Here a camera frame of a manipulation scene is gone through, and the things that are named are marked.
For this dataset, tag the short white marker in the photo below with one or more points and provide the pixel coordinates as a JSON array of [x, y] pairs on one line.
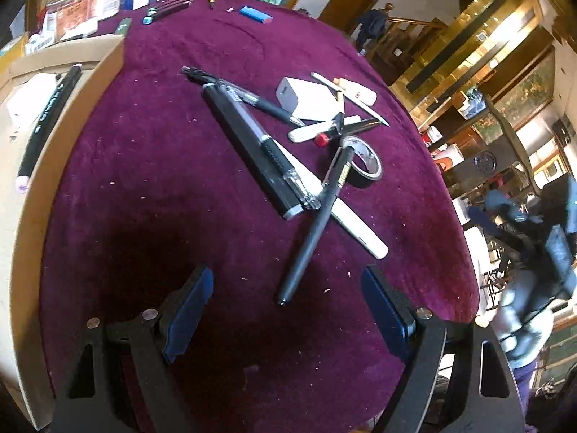
[[306, 131]]

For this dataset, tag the cream pointed stick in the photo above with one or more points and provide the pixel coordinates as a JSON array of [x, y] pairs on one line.
[[360, 106]]

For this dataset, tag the dark marker green cap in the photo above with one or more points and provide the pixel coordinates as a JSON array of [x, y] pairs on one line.
[[169, 4]]

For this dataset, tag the dark marker teal cap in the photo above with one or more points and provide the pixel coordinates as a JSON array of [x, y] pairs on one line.
[[167, 12]]

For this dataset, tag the white power adapter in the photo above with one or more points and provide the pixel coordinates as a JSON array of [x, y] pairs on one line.
[[311, 99]]

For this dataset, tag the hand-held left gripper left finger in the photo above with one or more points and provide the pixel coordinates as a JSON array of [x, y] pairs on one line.
[[189, 311]]

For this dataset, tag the slim black pen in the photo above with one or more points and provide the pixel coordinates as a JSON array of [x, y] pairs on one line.
[[266, 106]]

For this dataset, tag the thick black marker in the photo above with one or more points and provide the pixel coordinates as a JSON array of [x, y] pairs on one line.
[[243, 144]]

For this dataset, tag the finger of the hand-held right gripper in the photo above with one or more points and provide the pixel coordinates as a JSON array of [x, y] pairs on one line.
[[484, 221], [498, 199]]

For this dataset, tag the person's right forearm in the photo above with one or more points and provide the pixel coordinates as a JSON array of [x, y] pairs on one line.
[[527, 352]]

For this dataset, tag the long white pen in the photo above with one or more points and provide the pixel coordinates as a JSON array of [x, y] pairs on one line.
[[360, 230]]

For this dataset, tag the shallow cardboard box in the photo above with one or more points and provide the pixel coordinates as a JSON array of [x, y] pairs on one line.
[[67, 58]]

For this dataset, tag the person's purple trousers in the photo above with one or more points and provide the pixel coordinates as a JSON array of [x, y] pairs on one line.
[[525, 388]]

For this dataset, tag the clear jar orange label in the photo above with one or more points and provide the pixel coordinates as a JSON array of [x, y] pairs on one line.
[[72, 18]]

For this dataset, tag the matte black pen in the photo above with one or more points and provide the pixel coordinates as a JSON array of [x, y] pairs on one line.
[[302, 252]]

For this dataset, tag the white glue bottle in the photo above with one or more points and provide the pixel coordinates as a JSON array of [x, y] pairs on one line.
[[360, 94]]

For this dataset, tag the black marker with pink cap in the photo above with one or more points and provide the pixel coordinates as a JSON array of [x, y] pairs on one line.
[[49, 117]]

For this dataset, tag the blue lighter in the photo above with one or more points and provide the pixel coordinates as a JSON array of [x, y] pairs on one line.
[[252, 13]]

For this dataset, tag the black marker with red cap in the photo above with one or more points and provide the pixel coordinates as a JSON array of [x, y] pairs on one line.
[[356, 125]]

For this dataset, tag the clear gel pen black grip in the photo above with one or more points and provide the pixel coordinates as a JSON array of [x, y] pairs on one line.
[[275, 153]]

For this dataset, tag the landscape painting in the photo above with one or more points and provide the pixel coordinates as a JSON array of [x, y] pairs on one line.
[[523, 94]]

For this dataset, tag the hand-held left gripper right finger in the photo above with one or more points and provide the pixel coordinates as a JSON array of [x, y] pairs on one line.
[[383, 311]]

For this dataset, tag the white flat box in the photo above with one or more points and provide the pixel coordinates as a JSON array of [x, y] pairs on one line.
[[40, 43]]

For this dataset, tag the black tape roll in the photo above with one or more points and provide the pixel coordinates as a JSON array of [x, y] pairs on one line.
[[377, 169]]

